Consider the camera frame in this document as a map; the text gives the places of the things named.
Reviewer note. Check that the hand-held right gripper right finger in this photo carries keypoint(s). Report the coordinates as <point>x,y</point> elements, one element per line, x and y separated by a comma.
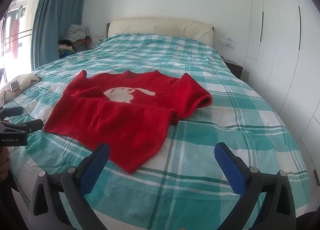
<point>230,167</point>

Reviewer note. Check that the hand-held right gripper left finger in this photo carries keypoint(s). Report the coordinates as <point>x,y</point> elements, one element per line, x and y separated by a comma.
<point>96,167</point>

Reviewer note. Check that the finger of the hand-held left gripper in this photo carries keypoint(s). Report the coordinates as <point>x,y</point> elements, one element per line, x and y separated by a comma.
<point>12,112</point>
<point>30,125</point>

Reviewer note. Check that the red sweater with white rabbit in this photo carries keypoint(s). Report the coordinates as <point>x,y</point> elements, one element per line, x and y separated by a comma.
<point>125,125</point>

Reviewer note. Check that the colourful clothes pile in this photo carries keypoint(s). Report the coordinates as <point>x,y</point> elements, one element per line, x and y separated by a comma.
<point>66,49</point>

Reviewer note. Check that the person's left hand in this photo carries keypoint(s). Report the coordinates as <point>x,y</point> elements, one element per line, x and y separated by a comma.
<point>3,167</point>

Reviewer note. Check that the silver-edged smartphone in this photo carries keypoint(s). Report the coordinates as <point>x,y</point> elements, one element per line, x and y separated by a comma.
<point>15,85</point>

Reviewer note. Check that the patterned pillow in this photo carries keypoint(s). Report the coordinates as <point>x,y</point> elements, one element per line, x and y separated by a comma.
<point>27,80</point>

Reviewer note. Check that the teal plaid bedspread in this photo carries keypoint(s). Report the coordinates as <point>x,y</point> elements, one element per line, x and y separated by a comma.
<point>200,145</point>

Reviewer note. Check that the red hanging garment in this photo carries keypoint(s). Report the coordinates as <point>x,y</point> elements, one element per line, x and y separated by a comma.
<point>15,37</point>

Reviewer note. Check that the dark nightstand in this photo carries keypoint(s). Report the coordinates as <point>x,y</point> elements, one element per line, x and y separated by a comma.
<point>235,67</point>

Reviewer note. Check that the blue curtain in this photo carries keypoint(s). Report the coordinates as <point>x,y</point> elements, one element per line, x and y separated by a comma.
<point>57,20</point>

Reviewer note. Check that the grey patterned crumpled cloth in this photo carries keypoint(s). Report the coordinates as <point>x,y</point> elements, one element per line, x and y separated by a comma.
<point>77,31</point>

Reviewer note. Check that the white wardrobe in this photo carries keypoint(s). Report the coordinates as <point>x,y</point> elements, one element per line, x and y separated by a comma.
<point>280,32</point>

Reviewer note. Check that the cream padded headboard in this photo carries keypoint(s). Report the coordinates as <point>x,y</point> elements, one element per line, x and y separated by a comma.
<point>160,26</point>

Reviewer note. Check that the white wall socket panel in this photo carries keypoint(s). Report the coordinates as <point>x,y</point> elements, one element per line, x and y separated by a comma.
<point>227,42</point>

